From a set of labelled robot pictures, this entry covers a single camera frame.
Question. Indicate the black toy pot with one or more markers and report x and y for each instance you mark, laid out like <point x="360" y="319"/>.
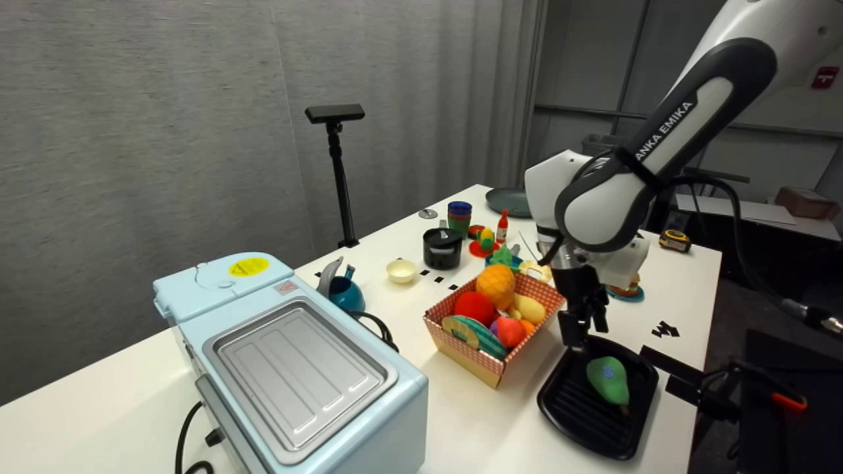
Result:
<point x="442" y="249"/>

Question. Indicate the small ketchup bottle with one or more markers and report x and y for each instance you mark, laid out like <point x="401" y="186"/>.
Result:
<point x="501" y="228"/>

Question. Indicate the peach plush toy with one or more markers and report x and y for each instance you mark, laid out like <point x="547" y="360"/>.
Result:
<point x="509" y="334"/>

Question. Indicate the cardboard toy box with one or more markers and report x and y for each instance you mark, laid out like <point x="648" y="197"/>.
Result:
<point x="474" y="346"/>

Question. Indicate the light blue toaster oven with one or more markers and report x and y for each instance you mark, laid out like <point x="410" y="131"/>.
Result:
<point x="294" y="382"/>

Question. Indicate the red plate with toy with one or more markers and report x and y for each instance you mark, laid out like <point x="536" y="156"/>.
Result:
<point x="484" y="240"/>

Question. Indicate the green bowl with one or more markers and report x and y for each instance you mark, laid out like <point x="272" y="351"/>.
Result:
<point x="509" y="201"/>

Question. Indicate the black table clamp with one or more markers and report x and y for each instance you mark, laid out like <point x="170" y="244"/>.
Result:
<point x="713" y="390"/>

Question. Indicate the stacked colourful cups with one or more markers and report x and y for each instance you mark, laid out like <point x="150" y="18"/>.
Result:
<point x="460" y="218"/>

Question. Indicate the green plush toy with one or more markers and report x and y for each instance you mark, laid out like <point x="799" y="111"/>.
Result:
<point x="608" y="376"/>

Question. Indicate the black camera stand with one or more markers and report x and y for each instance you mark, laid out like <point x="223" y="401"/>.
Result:
<point x="334" y="118"/>

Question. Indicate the red plush fruit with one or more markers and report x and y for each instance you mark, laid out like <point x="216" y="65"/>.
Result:
<point x="474" y="307"/>

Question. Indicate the black rectangular tray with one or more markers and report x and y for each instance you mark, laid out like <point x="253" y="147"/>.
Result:
<point x="577" y="413"/>

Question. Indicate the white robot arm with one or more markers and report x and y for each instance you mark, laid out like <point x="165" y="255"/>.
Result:
<point x="589" y="210"/>

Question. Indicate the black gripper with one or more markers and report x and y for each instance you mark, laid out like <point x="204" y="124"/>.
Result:
<point x="585" y="298"/>

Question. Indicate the small white bowl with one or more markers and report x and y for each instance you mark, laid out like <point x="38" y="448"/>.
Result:
<point x="401" y="273"/>

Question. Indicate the orange plush fruit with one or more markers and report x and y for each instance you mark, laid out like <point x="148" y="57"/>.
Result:
<point x="497" y="284"/>

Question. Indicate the toy burger on teal plate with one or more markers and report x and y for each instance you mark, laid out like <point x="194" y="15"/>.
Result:
<point x="623" y="281"/>

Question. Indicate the teal toy kettle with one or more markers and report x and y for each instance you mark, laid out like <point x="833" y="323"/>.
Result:
<point x="339" y="286"/>

